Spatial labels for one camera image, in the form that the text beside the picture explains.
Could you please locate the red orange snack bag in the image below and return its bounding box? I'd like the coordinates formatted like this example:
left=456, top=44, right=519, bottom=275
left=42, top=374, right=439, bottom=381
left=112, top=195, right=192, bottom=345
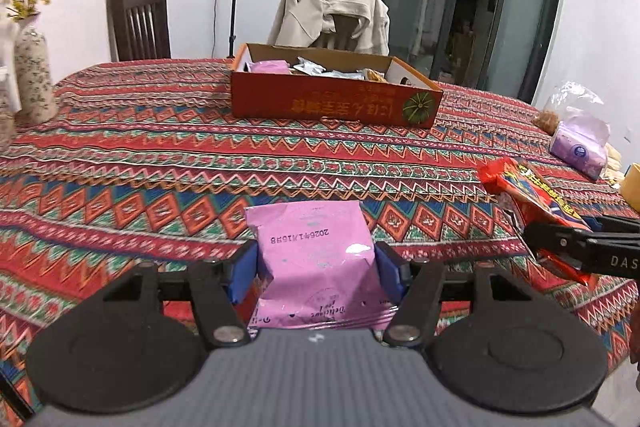
left=478, top=157, right=599, bottom=291

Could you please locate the pink snack packet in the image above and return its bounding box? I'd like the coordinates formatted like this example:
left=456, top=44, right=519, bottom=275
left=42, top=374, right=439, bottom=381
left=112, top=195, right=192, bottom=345
left=245, top=200, right=395, bottom=329
left=246, top=60, right=291, bottom=75

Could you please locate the white silver snack packet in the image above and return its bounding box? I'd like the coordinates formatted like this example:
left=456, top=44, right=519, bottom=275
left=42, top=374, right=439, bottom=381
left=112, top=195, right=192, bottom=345
left=293, top=57, right=326, bottom=76

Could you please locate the purple tissue pack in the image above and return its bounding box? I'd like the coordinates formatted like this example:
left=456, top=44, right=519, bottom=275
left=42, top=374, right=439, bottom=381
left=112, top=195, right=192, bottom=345
left=549, top=106, right=610, bottom=181

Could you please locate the clear plastic bag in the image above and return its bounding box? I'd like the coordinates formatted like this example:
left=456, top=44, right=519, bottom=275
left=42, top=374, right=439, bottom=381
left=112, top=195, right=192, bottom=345
left=532, top=81, right=604, bottom=135

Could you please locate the patterned red tablecloth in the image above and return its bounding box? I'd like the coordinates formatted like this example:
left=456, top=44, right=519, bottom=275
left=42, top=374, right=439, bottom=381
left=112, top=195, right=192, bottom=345
left=1, top=60, right=639, bottom=426

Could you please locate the small floral ceramic vase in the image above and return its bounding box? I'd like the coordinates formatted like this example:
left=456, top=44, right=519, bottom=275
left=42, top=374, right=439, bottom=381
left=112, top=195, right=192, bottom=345
left=13, top=14, right=58, bottom=124

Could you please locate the red cardboard box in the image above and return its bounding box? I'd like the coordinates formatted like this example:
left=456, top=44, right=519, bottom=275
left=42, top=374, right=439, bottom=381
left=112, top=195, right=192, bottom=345
left=231, top=43, right=444, bottom=129

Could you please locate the dark wooden chair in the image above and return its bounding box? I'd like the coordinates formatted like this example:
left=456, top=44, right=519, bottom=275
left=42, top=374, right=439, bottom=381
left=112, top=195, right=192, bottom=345
left=107, top=0, right=171, bottom=62

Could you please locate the chair with beige jacket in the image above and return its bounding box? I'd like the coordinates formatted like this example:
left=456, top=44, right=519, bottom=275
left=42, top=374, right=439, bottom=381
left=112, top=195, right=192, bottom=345
left=267, top=0, right=390, bottom=55

